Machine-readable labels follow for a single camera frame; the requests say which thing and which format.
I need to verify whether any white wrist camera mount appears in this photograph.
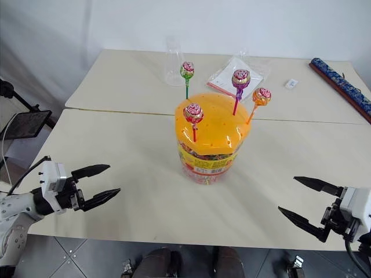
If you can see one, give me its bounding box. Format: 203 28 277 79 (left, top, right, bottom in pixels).
339 186 371 242
39 160 68 215

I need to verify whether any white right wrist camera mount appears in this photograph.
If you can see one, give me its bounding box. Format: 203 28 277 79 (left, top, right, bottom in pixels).
339 186 371 242

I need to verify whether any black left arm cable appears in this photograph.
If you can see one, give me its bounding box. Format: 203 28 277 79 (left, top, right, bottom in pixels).
5 155 50 196

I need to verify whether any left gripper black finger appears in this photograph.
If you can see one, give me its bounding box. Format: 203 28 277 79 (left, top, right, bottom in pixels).
71 164 111 181
79 188 121 212

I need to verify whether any clear plastic flask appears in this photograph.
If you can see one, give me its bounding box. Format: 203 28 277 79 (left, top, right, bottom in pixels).
164 35 187 87

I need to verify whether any purple wrapper pink stick lollipop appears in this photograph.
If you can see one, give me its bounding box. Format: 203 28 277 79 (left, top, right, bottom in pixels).
231 69 252 116

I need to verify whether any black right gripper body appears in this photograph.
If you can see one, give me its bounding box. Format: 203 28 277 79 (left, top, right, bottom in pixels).
319 187 363 243

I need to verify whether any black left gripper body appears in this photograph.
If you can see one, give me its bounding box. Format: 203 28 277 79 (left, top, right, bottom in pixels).
54 177 87 215

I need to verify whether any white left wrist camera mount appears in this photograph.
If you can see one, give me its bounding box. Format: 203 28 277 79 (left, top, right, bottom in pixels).
39 160 68 215

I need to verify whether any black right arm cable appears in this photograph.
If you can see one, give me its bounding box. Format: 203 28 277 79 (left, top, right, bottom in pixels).
344 239 371 278

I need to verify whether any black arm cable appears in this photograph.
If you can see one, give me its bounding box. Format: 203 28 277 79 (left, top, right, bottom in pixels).
5 155 50 196
344 239 371 278

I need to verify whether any clear zip bag with paper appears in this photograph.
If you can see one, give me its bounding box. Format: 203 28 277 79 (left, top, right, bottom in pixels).
206 54 272 95

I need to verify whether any black tablet screen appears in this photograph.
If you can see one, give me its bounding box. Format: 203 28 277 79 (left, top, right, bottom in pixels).
5 110 53 141

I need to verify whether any red stick lollipop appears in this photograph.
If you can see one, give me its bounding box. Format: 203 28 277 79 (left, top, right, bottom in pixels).
183 103 205 143

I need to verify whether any green stick lollipop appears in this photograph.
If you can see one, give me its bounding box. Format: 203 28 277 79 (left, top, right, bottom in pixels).
180 61 196 101

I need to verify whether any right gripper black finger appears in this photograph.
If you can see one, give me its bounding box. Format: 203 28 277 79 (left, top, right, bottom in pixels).
278 206 332 243
293 176 345 198

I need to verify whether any white cable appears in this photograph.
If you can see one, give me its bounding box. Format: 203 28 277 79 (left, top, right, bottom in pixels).
0 115 19 176

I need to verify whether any long blue patterned box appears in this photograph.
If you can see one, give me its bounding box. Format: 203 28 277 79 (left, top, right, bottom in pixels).
308 57 371 126

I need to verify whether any lollipop jar with orange lid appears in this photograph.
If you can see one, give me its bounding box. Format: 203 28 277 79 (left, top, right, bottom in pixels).
174 92 252 186

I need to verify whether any orange stick lollipop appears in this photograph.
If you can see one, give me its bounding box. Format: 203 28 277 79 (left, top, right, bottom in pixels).
246 87 272 125

